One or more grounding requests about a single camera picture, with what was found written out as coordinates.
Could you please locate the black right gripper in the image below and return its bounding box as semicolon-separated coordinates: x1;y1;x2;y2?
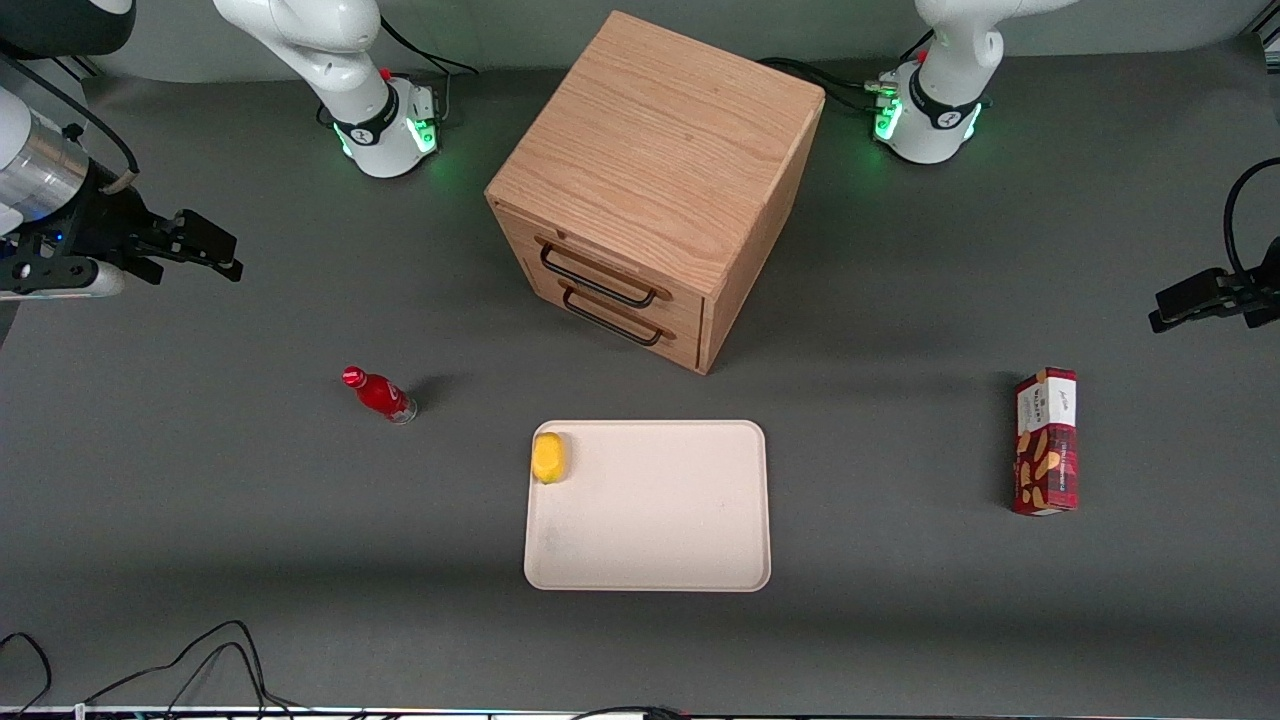
0;160;245;291

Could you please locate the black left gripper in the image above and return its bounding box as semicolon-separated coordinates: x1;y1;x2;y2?
1148;235;1280;334

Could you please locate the wooden drawer with notch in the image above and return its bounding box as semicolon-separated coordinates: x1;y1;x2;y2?
495;203;706;336

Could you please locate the black metal drawer handle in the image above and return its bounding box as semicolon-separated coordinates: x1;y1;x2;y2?
540;245;661;309
562;288;666;348

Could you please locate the wooden drawer without notch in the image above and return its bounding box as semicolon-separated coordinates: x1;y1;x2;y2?
515;250;704;373

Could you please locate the wooden drawer cabinet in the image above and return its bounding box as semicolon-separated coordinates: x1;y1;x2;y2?
485;10;827;376

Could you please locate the red plaid cookie box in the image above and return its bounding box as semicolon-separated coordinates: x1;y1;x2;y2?
1010;367;1079;517

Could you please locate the red bottle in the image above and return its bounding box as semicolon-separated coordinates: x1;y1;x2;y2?
342;366;418;425

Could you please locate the yellow lemon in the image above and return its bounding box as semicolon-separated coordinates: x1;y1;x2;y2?
531;432;568;485

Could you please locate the beige plastic tray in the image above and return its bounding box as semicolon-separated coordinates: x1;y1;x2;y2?
523;419;772;593

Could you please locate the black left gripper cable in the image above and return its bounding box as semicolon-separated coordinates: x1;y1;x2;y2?
1224;157;1280;291

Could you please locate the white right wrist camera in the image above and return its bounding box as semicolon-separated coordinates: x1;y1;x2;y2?
0;262;127;301

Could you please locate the black right arm base cable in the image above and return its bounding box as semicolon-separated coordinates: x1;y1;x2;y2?
378;15;481;126

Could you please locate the black arm base cable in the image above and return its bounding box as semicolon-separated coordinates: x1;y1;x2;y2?
758;55;901;113
378;15;481;126

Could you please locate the black left arm base cable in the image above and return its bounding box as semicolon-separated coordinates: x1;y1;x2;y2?
758;55;901;113

